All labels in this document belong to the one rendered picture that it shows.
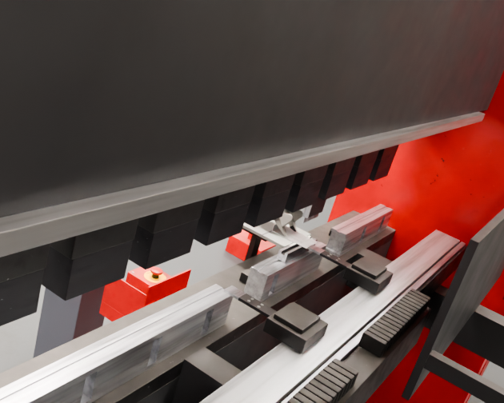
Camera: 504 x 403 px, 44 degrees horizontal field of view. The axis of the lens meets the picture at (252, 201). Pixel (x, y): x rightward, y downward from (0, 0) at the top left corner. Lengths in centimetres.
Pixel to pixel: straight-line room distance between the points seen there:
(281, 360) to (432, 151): 147
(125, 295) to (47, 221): 127
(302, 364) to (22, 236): 92
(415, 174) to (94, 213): 214
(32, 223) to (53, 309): 198
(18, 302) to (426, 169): 200
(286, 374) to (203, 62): 80
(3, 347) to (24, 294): 192
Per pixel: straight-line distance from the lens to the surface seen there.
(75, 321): 256
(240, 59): 87
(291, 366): 144
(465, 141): 266
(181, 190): 82
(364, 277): 188
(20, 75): 61
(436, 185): 271
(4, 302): 101
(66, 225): 69
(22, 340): 299
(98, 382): 135
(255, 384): 135
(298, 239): 201
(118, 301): 195
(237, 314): 176
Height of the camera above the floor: 177
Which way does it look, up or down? 20 degrees down
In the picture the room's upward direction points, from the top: 16 degrees clockwise
